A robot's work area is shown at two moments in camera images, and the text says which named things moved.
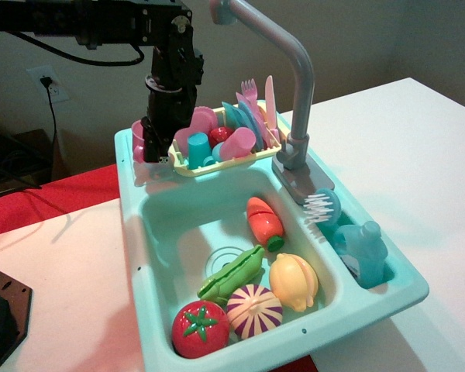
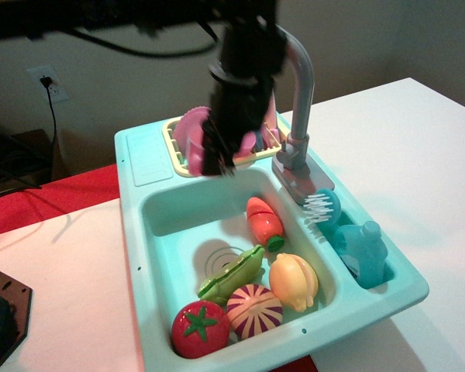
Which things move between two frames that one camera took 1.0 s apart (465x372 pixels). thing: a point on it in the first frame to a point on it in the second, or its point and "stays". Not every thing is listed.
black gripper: (172, 87) to (239, 101)
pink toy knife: (270, 111) stays
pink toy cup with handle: (138, 142) to (195, 152)
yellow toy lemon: (294, 280) stays
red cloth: (12, 211) stays
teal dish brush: (324, 206) stays
